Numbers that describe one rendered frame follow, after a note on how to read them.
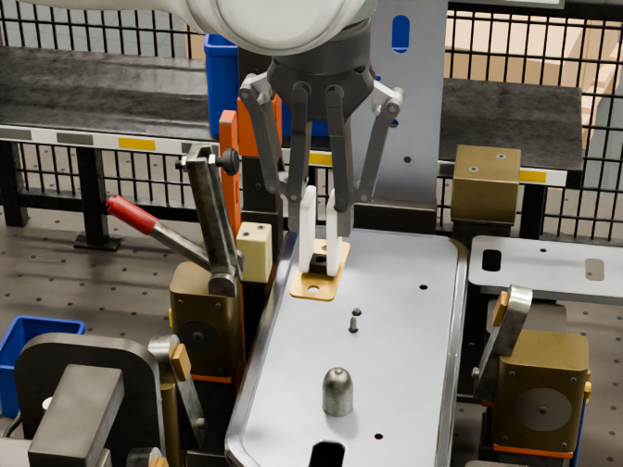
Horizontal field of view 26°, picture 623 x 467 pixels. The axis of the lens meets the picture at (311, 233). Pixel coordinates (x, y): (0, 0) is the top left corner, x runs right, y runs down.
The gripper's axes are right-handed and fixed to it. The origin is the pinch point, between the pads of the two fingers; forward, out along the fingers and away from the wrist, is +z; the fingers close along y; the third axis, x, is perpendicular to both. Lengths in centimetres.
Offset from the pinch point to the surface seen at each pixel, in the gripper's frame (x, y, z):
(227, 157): 21.8, -14.0, 7.7
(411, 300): 29.9, 4.5, 29.3
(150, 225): 21.5, -22.8, 17.0
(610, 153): 235, 34, 129
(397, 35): 76, -4, 19
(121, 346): -6.0, -16.3, 10.4
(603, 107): 260, 31, 128
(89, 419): -15.2, -16.1, 10.6
